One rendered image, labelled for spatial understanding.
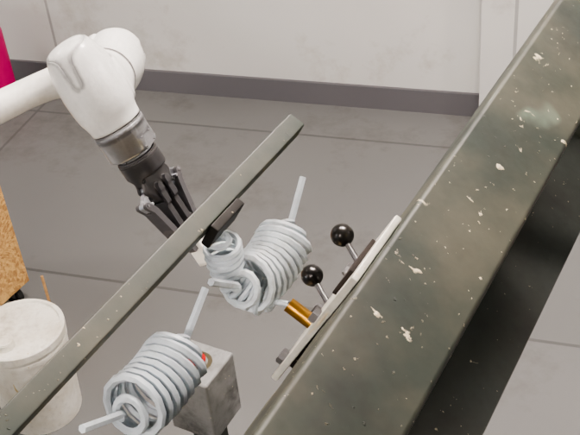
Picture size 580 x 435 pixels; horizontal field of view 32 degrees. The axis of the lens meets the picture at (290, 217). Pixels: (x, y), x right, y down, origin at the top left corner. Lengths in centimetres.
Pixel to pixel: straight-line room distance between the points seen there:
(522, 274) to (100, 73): 73
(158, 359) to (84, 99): 80
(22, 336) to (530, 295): 234
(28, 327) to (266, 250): 245
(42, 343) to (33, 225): 127
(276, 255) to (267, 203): 337
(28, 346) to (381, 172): 190
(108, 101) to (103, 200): 296
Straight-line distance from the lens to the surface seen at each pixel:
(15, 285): 401
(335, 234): 159
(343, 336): 82
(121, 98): 164
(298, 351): 97
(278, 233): 103
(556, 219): 140
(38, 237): 445
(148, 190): 168
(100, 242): 432
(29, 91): 182
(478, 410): 114
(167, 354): 89
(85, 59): 162
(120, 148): 165
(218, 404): 233
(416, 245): 92
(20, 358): 330
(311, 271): 167
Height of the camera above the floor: 251
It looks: 36 degrees down
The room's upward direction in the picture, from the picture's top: 6 degrees counter-clockwise
